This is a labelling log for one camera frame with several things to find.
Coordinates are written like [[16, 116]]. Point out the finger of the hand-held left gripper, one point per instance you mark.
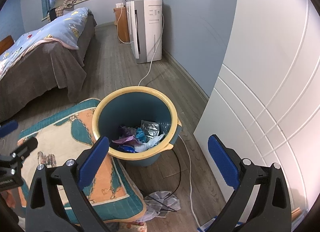
[[8, 127], [25, 148]]

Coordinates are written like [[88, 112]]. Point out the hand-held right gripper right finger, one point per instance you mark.
[[222, 162]]

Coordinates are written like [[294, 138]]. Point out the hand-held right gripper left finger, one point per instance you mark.
[[93, 158]]

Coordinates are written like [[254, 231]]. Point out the blue wipes packet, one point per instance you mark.
[[127, 149]]

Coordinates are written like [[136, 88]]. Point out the teal bin with yellow rim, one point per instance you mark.
[[120, 112]]

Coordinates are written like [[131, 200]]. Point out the teal and orange floor mat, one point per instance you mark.
[[57, 134]]

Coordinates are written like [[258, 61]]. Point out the crumpled white tissue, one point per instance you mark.
[[132, 131]]

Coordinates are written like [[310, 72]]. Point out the teal glove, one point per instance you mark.
[[140, 133]]

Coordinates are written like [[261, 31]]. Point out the blue face mask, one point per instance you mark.
[[150, 144]]

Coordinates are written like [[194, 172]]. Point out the silver foil wrapper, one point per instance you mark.
[[150, 128]]

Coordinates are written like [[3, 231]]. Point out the wooden bed with grey bedspread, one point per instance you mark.
[[37, 67]]

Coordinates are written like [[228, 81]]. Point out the crumpled grey plastic bag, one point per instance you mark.
[[162, 198]]

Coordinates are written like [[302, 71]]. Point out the person's foot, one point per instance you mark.
[[136, 222]]

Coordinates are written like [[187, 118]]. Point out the white wardrobe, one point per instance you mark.
[[262, 84]]

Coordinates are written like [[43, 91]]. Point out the blue printed quilt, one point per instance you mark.
[[57, 24]]

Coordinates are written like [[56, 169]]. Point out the wooden television stand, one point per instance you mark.
[[123, 27]]

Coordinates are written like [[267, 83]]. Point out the white air purifier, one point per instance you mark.
[[152, 22]]

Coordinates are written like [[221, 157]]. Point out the small white box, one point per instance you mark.
[[119, 5]]

